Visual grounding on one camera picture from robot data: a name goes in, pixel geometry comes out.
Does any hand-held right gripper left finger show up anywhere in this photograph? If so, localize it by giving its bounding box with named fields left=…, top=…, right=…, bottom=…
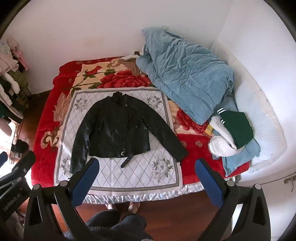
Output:
left=23, top=158, right=100, bottom=241

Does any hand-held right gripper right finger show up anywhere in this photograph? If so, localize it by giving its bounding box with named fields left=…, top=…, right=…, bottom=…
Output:
left=195, top=158, right=271, bottom=241

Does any black leather jacket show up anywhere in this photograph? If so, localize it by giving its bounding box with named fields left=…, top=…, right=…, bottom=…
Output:
left=69, top=91, right=189, bottom=175

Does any rack of hanging clothes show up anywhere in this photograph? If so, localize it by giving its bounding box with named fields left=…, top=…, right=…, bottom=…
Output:
left=0, top=37, right=31, bottom=137

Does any red floral blanket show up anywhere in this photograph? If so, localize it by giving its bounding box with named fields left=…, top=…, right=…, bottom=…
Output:
left=32, top=56, right=250, bottom=187

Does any white satin bed skirt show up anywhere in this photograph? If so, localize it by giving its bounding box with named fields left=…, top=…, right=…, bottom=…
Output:
left=82, top=182, right=205, bottom=205

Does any white fleece garment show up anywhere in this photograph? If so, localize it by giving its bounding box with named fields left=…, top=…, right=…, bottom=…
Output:
left=209, top=115, right=246, bottom=157

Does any person's bare foot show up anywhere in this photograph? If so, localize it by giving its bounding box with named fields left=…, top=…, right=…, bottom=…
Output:
left=128, top=201, right=141, bottom=215

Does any person's dark fleece clothing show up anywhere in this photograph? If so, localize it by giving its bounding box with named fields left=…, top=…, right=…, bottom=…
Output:
left=85, top=210, right=153, bottom=241

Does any white diamond-pattern cloth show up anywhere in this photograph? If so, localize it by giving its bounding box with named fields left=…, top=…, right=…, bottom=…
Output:
left=54, top=87, right=187, bottom=196

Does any green garment with white stripes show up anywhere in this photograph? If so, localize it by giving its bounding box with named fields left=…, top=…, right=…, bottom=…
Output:
left=217, top=108, right=254, bottom=149

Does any blue quilt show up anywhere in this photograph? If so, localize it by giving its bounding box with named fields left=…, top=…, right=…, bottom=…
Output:
left=136, top=27, right=235, bottom=126

